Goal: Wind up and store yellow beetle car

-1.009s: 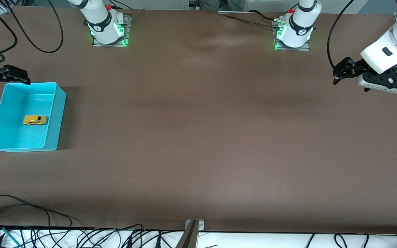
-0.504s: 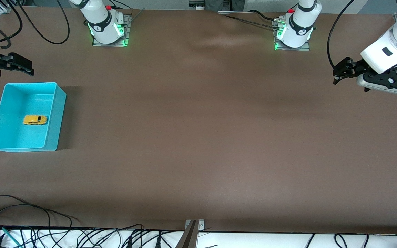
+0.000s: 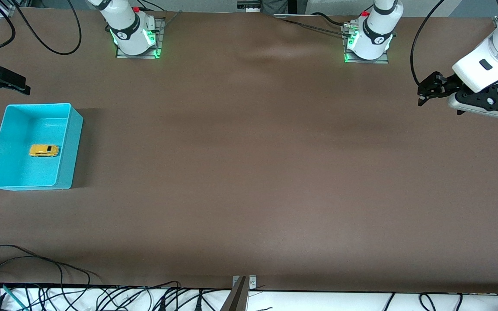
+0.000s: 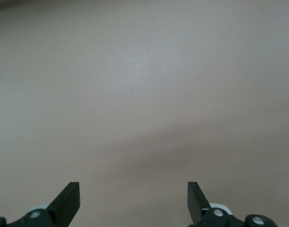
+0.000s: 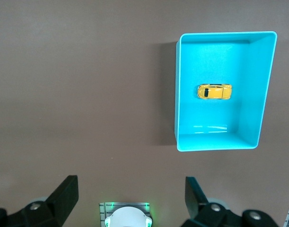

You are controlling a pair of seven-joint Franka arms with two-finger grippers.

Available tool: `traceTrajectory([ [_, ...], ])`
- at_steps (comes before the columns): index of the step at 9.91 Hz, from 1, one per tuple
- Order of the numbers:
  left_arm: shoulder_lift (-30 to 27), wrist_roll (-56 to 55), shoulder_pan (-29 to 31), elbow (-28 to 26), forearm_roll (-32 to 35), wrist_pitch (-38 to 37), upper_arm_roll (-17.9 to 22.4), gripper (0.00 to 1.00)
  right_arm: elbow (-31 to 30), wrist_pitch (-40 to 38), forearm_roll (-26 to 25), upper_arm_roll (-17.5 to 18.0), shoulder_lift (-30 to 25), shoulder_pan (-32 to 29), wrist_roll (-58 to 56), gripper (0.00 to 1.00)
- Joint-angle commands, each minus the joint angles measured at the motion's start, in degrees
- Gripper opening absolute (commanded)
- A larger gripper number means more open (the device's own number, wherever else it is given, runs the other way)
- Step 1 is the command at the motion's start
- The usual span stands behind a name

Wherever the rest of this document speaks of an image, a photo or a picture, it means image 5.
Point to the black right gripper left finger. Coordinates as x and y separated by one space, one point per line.
56 205

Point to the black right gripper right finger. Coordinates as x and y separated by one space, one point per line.
205 215

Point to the yellow beetle toy car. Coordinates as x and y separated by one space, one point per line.
214 91

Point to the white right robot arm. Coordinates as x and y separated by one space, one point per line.
127 217

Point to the cyan plastic bin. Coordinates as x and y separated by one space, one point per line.
205 61

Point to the grey metal arm base plate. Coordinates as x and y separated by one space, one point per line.
102 210

